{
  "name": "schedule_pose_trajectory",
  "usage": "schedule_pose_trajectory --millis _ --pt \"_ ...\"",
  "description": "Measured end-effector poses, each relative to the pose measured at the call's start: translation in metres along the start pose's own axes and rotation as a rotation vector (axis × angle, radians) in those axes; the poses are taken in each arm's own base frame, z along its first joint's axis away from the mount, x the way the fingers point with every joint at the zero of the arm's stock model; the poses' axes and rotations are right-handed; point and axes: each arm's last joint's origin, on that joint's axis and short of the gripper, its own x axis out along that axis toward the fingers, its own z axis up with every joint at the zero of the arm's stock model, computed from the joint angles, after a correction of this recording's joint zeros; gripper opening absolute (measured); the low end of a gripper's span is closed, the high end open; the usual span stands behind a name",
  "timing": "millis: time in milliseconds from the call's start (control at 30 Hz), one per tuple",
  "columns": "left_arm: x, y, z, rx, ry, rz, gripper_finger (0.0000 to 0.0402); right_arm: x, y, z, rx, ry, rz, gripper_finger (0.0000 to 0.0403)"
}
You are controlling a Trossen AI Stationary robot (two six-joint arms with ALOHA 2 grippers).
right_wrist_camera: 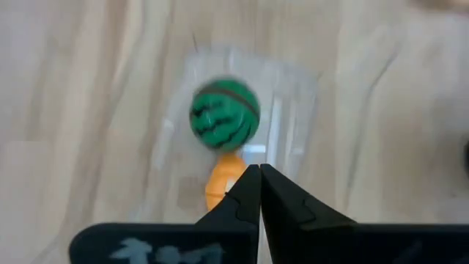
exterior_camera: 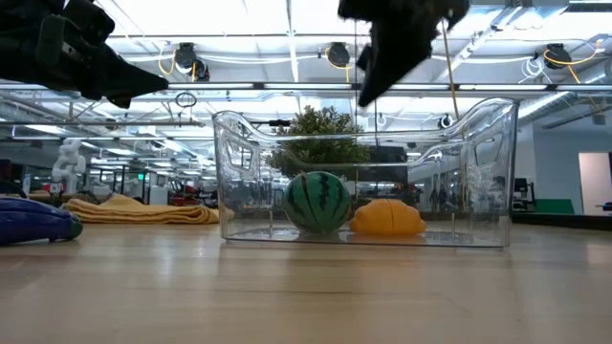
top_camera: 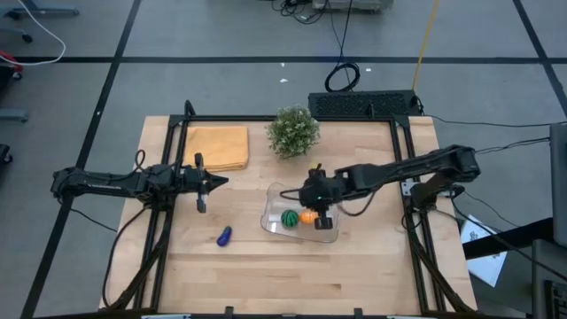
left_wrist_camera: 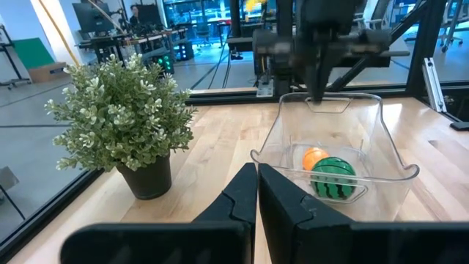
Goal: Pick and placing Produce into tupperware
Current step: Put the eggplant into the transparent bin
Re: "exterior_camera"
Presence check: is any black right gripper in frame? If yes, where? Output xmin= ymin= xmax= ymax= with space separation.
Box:
xmin=337 ymin=0 xmax=470 ymax=108

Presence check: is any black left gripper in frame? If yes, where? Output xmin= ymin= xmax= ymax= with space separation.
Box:
xmin=0 ymin=0 xmax=169 ymax=109

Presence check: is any purple toy eggplant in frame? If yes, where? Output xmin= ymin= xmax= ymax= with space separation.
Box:
xmin=0 ymin=196 xmax=85 ymax=247

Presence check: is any green striped toy watermelon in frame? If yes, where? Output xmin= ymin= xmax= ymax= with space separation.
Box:
xmin=281 ymin=170 xmax=353 ymax=235

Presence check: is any orange toy pumpkin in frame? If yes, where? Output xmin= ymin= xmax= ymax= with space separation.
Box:
xmin=348 ymin=198 xmax=427 ymax=236

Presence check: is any clear plastic storage bin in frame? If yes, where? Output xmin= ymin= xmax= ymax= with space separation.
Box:
xmin=211 ymin=97 xmax=521 ymax=249

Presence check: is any black hanging loop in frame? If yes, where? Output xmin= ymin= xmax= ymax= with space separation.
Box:
xmin=174 ymin=90 xmax=198 ymax=109

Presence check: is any white robot figure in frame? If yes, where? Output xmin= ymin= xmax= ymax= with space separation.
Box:
xmin=51 ymin=138 xmax=87 ymax=195

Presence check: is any green potted plant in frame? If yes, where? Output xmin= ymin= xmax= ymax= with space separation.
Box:
xmin=266 ymin=104 xmax=372 ymax=181

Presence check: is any yellow folded towel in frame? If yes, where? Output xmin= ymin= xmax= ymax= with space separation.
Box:
xmin=61 ymin=193 xmax=221 ymax=226

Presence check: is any black ceiling cable reel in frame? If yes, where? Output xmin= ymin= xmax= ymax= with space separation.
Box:
xmin=173 ymin=41 xmax=211 ymax=82
xmin=326 ymin=41 xmax=353 ymax=69
xmin=543 ymin=42 xmax=574 ymax=71

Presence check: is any yellow hanging cord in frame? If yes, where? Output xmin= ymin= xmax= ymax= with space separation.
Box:
xmin=439 ymin=18 xmax=464 ymax=121

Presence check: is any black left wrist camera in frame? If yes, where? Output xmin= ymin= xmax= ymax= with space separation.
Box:
xmin=64 ymin=0 xmax=116 ymax=49

